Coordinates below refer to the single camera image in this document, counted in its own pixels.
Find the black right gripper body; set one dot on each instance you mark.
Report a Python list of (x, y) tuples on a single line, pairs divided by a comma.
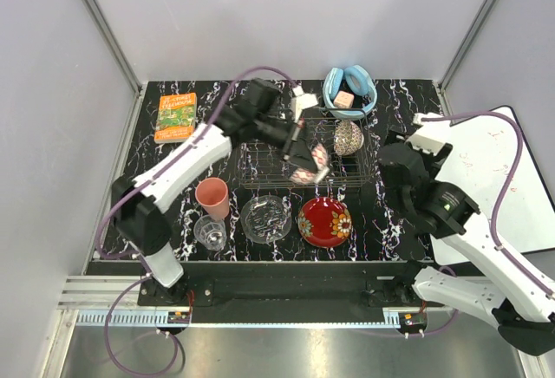
[(395, 133)]

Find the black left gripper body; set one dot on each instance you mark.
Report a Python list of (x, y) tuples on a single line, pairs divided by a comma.
[(294, 134)]

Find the blue triangle patterned bowl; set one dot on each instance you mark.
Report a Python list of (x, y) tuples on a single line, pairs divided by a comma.
[(319, 158)]

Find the brown floral patterned bowl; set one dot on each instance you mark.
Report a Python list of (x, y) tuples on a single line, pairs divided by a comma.
[(348, 138)]

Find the red floral plate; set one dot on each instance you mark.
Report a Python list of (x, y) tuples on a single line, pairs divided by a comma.
[(324, 222)]

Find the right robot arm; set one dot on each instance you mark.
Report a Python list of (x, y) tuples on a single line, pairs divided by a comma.
[(520, 305)]

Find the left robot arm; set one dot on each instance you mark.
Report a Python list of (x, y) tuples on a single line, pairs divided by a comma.
[(140, 204)]

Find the light blue headphones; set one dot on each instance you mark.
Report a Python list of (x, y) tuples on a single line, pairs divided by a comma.
[(356, 80)]

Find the pink cube die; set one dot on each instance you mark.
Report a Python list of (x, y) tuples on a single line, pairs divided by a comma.
[(344, 100)]

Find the clear glass bowl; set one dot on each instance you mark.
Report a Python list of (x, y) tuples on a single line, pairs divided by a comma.
[(266, 219)]

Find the pink plastic cup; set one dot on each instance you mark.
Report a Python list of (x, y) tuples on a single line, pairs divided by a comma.
[(213, 195)]

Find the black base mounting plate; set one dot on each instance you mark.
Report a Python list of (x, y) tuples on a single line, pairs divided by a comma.
[(281, 292)]

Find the clear drinking glass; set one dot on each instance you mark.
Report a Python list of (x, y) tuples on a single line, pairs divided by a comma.
[(211, 233)]

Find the orange green paperback book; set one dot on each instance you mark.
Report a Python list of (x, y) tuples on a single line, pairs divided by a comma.
[(176, 118)]

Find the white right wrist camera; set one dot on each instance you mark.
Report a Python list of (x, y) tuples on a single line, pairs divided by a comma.
[(431, 135)]

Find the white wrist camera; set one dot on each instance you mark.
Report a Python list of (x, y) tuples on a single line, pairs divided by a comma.
[(301, 101), (431, 135)]

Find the wire dish rack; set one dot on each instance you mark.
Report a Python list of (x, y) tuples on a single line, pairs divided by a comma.
[(259, 165)]

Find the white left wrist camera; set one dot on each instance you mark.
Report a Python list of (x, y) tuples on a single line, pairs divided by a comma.
[(301, 101)]

